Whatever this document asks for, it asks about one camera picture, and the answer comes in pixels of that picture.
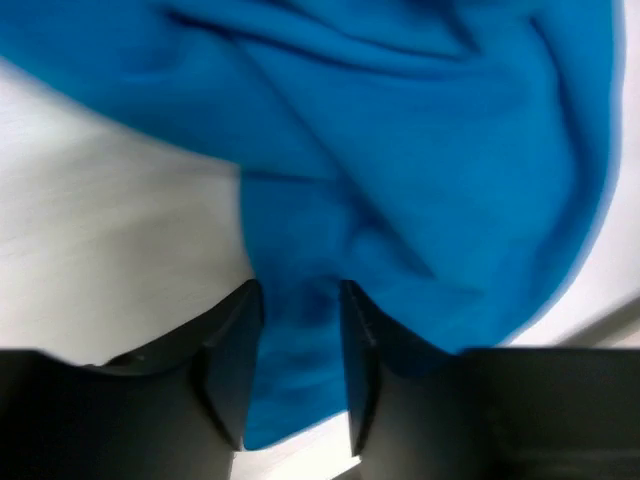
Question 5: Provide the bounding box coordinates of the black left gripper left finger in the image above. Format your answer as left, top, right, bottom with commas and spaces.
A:
1, 280, 263, 479

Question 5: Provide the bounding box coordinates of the blue t shirt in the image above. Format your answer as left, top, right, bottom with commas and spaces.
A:
1, 1, 625, 450

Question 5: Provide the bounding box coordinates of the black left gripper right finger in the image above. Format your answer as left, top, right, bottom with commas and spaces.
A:
340, 281, 639, 479

